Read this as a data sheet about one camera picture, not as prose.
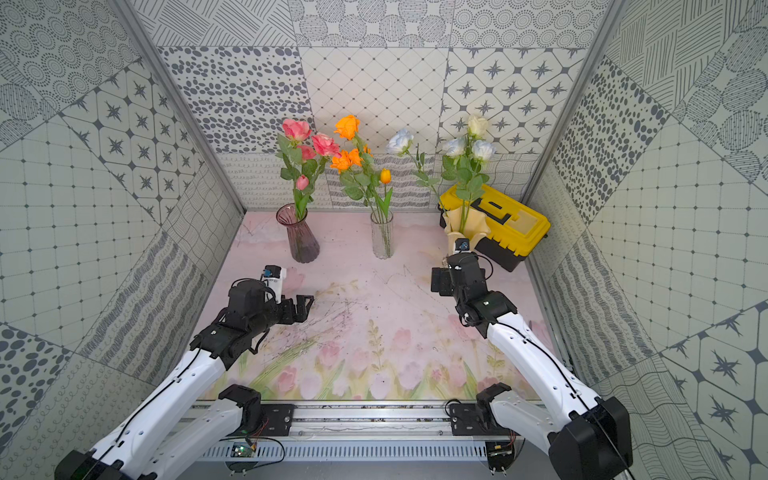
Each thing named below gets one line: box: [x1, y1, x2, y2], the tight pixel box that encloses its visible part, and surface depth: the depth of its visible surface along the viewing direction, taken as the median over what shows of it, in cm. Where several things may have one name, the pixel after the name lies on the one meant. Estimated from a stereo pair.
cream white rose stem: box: [458, 114, 490, 235], surface depth 90 cm
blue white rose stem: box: [441, 138, 471, 234], surface depth 91 cm
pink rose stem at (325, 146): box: [309, 133, 341, 205], surface depth 78 cm
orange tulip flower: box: [375, 168, 393, 256], surface depth 95 cm
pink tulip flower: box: [294, 174, 310, 220], surface depth 92 cm
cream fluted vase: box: [442, 206, 490, 255], surface depth 94 cm
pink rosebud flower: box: [276, 119, 312, 208], surface depth 81 cm
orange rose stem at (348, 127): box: [334, 115, 376, 211], surface depth 81 cm
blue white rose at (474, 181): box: [459, 140, 496, 235], surface depth 89 cm
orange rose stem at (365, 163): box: [348, 148, 385, 223], surface depth 89 cm
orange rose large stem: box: [330, 148, 379, 223], surface depth 90 cm
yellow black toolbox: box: [439, 184, 551, 272], surface depth 96 cm
